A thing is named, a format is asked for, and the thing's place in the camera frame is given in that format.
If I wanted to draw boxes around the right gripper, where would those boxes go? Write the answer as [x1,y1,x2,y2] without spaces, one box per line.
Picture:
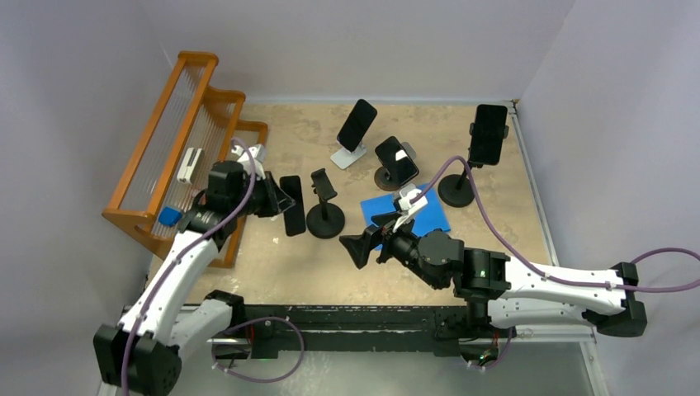
[339,212,444,290]

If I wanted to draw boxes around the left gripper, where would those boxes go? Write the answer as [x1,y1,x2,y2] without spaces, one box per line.
[230,170,293,219]

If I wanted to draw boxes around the black smartphone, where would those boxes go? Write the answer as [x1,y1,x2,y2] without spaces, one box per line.
[280,176,306,237]

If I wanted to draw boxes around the black round-base phone stand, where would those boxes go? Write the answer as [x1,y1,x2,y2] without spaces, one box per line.
[305,168,345,239]

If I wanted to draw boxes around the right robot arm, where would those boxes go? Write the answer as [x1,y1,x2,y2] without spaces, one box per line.
[339,214,648,337]

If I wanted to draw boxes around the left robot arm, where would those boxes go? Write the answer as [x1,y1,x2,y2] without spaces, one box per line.
[92,160,295,395]

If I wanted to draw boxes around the white phone stand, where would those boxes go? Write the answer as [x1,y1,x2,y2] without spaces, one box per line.
[330,142,367,169]

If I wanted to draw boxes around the black phone on wooden stand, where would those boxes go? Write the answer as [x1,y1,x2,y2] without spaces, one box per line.
[375,135,421,188]

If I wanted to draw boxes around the tall black phone stand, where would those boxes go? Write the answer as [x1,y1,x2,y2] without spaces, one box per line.
[437,124,511,209]

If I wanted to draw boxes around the black phone on white stand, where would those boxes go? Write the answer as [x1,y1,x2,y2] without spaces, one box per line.
[337,99,378,152]

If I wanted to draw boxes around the black phone on tall stand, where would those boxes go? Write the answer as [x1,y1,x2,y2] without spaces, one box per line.
[468,104,508,167]

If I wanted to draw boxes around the blue mat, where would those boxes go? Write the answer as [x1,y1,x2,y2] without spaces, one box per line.
[359,186,452,252]

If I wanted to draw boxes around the white rectangular device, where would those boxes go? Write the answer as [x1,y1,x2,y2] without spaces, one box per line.
[176,147,204,185]

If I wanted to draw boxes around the orange wooden rack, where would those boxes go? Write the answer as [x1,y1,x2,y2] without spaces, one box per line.
[102,51,268,258]

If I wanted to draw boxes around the blue small block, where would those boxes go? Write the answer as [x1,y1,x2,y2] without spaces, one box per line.
[158,206,183,228]

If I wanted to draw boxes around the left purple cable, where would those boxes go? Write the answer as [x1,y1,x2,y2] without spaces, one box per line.
[120,137,258,396]

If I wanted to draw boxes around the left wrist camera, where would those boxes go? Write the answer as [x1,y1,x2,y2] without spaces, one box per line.
[231,144,267,181]

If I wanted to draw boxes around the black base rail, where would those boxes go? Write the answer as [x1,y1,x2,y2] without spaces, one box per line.
[121,304,596,373]

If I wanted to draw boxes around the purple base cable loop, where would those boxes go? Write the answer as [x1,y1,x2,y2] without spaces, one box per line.
[210,315,306,384]

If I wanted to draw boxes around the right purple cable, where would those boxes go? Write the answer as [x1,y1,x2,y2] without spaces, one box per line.
[409,156,700,294]

